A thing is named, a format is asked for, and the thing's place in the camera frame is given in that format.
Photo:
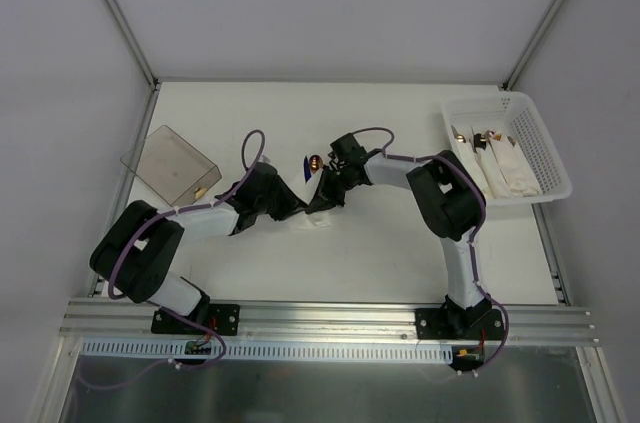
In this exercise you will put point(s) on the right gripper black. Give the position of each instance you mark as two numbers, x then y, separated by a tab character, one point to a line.
328	188

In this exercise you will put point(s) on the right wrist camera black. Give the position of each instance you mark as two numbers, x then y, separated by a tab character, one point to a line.
346	149

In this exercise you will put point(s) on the rolled napkin bundle in basket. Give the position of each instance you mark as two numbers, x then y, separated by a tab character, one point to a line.
468	158

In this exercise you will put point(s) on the white slotted cable duct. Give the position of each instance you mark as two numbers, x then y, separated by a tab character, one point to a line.
270	351

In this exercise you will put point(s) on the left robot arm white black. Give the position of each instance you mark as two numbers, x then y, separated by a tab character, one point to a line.
136	255

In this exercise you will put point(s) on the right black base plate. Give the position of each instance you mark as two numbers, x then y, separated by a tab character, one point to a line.
444	323

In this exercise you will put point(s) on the gold object in container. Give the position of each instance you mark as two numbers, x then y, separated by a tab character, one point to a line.
200	192

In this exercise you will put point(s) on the white paper napkin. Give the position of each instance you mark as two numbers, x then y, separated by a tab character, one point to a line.
305	190

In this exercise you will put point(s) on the copper spoon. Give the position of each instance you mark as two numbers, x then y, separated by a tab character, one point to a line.
315	164

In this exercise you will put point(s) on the white plastic basket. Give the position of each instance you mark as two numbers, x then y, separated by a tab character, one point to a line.
515	115

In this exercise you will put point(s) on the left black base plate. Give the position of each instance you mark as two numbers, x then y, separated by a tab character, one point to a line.
223	319

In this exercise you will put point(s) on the aluminium front rail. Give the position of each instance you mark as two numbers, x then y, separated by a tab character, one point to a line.
529	325

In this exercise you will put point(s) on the smoky transparent plastic container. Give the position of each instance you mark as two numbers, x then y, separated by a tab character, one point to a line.
171	167

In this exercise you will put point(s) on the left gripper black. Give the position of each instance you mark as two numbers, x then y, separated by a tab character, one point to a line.
282	198

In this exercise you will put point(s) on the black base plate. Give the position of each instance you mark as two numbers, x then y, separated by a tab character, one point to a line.
223	319
444	323

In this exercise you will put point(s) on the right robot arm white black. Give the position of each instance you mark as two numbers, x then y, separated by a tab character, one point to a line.
451	205

